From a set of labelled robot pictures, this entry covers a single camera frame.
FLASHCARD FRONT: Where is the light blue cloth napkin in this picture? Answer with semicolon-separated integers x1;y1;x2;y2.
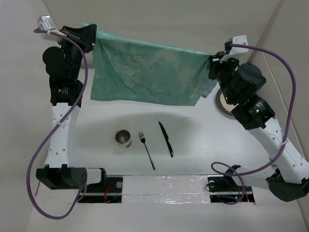
201;81;217;98

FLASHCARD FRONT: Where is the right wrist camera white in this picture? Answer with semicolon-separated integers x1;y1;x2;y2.
225;35;249;58

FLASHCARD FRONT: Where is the round metal plate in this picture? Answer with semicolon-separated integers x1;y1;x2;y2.
216;89;236;116

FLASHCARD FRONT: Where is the silver fork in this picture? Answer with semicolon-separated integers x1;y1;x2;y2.
139;131;156;170

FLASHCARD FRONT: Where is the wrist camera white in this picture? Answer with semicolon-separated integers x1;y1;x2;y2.
37;15;59;41
225;35;249;58

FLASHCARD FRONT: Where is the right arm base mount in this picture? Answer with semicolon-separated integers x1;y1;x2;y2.
204;174;255;205

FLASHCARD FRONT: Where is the steel cup with white band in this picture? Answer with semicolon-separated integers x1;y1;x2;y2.
115;130;132;148

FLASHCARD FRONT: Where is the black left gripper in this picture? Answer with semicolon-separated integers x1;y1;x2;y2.
56;23;96;79

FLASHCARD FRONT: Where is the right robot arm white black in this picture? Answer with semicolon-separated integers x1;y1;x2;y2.
208;52;309;202

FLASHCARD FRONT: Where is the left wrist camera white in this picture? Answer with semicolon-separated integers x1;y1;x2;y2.
37;15;59;41

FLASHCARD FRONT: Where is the green satin tablecloth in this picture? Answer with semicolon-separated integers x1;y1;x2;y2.
90;29;216;106

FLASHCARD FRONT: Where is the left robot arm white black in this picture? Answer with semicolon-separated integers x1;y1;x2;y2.
36;24;108;192

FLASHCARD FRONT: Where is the black handled table knife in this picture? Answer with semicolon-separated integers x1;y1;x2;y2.
158;121;174;157

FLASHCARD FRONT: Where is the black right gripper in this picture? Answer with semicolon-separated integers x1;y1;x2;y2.
210;50;241;104

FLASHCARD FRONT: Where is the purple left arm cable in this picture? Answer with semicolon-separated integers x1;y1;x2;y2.
26;29;88;220

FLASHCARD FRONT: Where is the white foam front panel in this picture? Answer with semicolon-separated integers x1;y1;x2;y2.
122;175;211;204

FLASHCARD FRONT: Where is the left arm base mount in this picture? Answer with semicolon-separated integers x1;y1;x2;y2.
77;175;123;203

